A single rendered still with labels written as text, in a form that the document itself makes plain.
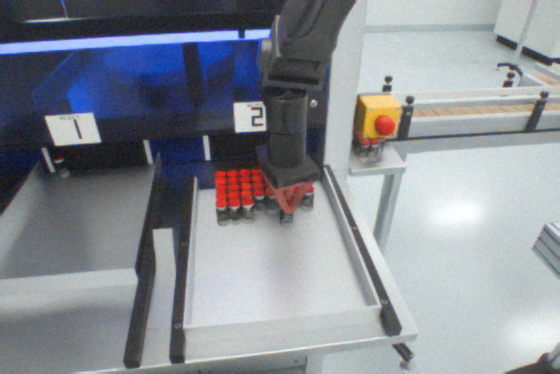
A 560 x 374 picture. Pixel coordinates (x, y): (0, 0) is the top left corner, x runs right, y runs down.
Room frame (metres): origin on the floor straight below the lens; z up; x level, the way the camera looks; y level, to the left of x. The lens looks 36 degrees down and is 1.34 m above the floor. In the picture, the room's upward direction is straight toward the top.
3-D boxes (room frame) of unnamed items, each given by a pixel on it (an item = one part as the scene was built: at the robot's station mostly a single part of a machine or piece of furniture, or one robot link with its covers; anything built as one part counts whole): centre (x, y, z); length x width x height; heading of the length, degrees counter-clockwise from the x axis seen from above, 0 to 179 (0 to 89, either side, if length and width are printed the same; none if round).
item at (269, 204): (0.56, 0.02, 0.91); 0.18 x 0.02 x 0.05; 97
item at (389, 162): (0.78, -0.21, 0.87); 0.14 x 0.13 x 0.02; 8
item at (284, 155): (0.49, -0.01, 1.06); 0.10 x 0.07 x 0.07; 22
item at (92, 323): (0.49, 0.19, 0.87); 0.70 x 0.48 x 0.02; 98
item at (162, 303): (0.37, 0.17, 0.91); 0.14 x 0.03 x 0.06; 7
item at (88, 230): (0.53, 0.37, 0.90); 0.34 x 0.26 x 0.04; 8
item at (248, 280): (0.47, 0.01, 0.90); 0.34 x 0.26 x 0.04; 7
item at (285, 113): (0.50, -0.01, 1.12); 0.07 x 0.06 x 0.07; 9
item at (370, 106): (0.73, -0.20, 1.00); 0.08 x 0.07 x 0.07; 8
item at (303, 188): (0.49, -0.01, 0.99); 0.07 x 0.07 x 0.09; 22
